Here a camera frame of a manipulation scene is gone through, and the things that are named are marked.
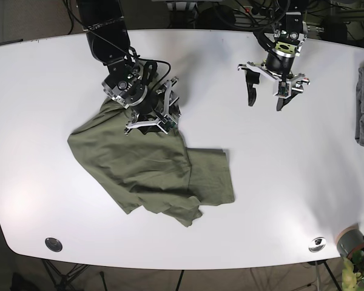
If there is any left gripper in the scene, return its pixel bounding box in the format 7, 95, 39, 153
237, 53, 310, 111

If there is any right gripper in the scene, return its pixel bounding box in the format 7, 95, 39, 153
124, 76, 181, 135

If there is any olive green T-shirt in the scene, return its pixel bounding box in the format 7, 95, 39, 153
67, 100, 235, 227

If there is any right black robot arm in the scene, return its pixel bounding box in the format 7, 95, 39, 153
76, 1, 181, 134

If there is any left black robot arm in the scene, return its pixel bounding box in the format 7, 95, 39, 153
238, 1, 310, 112

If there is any right silver table grommet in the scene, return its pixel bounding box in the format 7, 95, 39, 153
308, 237, 326, 253

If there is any silver table grommet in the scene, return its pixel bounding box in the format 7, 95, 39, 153
45, 237, 63, 252
308, 237, 326, 253

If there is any left silver table grommet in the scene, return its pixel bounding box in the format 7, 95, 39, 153
45, 237, 63, 252

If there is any grey plant pot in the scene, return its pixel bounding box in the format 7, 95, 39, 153
335, 225, 364, 259

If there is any green potted plant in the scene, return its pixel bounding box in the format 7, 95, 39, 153
342, 250, 364, 291

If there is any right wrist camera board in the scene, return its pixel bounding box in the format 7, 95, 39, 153
158, 116, 177, 134

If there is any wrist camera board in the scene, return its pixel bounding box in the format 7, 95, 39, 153
158, 116, 177, 134
273, 79, 291, 99

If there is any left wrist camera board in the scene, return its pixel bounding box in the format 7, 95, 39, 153
273, 79, 291, 99

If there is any black table leg frame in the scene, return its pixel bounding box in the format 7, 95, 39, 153
41, 259, 89, 291

